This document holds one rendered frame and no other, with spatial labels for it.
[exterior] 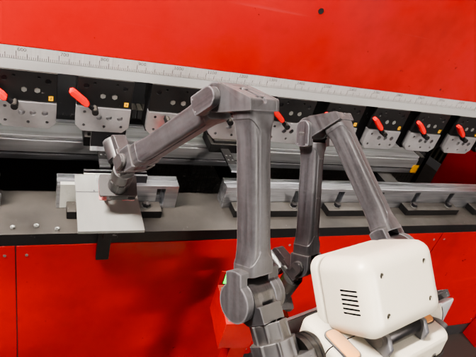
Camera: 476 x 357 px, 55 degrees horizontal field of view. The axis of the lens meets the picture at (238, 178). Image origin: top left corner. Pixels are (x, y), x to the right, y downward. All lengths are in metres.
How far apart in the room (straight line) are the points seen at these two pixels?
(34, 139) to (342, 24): 1.09
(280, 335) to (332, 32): 0.94
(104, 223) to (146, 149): 0.32
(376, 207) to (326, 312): 0.34
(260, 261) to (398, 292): 0.25
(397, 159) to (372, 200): 1.17
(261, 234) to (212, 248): 0.81
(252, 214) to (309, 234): 0.46
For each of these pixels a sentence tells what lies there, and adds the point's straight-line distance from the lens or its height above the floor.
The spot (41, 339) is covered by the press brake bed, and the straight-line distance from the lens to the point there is 1.87.
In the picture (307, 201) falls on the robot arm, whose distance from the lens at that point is 1.26.
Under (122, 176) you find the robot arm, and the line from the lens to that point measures 1.22.
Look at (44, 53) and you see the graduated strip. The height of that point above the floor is 1.39.
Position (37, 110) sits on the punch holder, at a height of 1.23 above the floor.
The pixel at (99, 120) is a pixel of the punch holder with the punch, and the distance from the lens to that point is 1.38.
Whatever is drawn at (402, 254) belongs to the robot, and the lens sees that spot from 0.91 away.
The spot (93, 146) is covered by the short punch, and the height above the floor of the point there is 1.10.
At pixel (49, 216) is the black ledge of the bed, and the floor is 0.88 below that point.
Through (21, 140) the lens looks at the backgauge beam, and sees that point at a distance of 1.73.
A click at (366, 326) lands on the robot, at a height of 1.30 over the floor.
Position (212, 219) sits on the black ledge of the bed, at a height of 0.88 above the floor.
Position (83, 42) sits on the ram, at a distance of 1.29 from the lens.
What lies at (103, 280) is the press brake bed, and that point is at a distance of 1.65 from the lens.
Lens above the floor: 1.88
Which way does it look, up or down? 32 degrees down
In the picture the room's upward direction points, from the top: 17 degrees clockwise
